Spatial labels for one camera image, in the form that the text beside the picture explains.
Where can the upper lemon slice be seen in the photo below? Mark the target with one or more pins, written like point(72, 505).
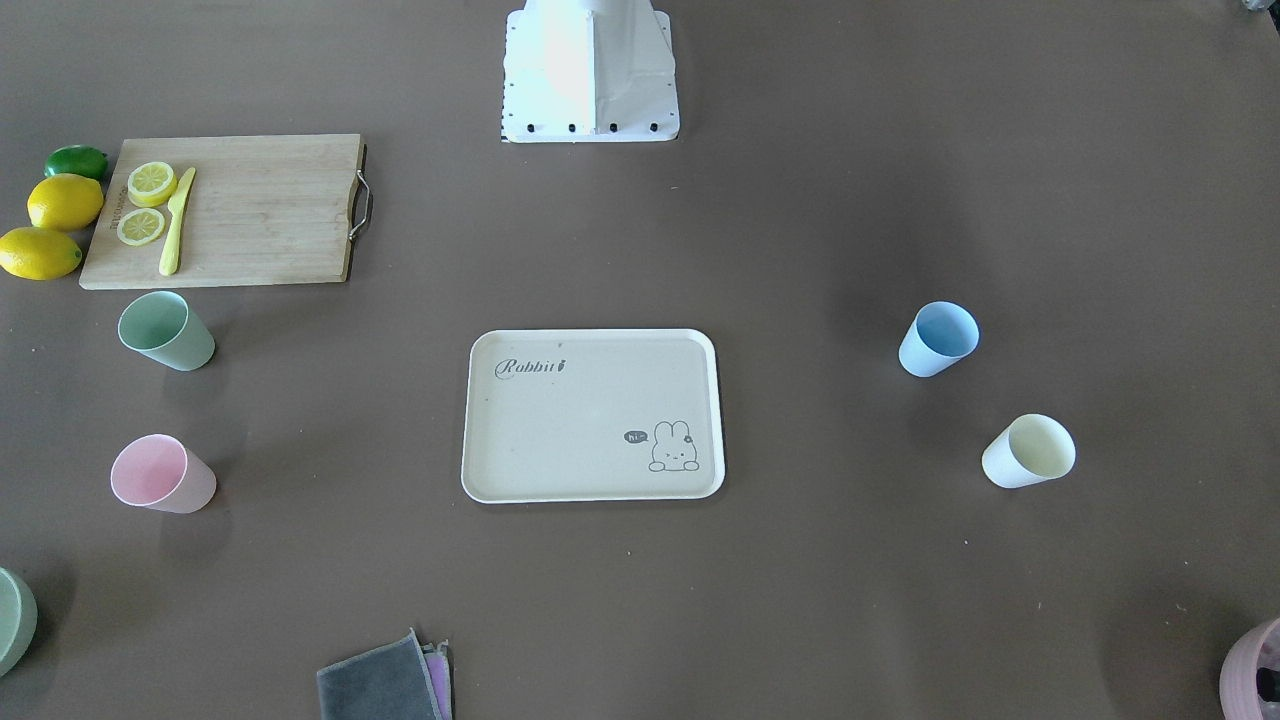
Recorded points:
point(151, 184)

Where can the yellow plastic knife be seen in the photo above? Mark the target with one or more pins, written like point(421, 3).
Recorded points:
point(176, 204)

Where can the pink bowl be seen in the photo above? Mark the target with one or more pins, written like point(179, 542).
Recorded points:
point(1248, 678)

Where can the light blue plastic cup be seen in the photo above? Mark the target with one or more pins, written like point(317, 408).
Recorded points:
point(941, 334)

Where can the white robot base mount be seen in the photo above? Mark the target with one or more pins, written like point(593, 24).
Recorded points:
point(589, 72)

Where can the pink plastic cup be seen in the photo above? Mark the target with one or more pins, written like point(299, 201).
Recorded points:
point(158, 472)

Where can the purple cloth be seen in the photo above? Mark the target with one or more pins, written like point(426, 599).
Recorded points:
point(438, 663)

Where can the lower lemon slice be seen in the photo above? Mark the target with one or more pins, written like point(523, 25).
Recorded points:
point(141, 226)

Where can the wooden cutting board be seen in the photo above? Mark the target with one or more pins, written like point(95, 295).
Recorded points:
point(273, 209)

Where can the green lime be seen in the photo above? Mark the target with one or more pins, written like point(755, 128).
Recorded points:
point(79, 160)

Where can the lemon slice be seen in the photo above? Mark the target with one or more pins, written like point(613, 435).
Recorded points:
point(141, 226)
point(151, 184)

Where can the cream plastic cup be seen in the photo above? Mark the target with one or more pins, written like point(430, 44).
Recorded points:
point(1033, 449)

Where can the lower whole yellow lemon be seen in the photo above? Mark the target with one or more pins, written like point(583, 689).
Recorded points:
point(39, 254)

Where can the upper whole yellow lemon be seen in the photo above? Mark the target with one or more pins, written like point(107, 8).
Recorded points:
point(65, 202)

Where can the whole yellow lemon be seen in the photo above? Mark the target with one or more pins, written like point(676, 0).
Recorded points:
point(39, 254)
point(65, 202)

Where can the grey folded cloth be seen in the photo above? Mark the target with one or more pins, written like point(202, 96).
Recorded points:
point(390, 682)

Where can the beige rabbit tray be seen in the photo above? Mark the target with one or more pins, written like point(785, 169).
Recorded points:
point(560, 415)

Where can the green plastic cup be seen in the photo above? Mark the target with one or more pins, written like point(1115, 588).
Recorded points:
point(161, 325)

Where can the green bowl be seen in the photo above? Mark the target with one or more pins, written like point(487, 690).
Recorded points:
point(19, 615)

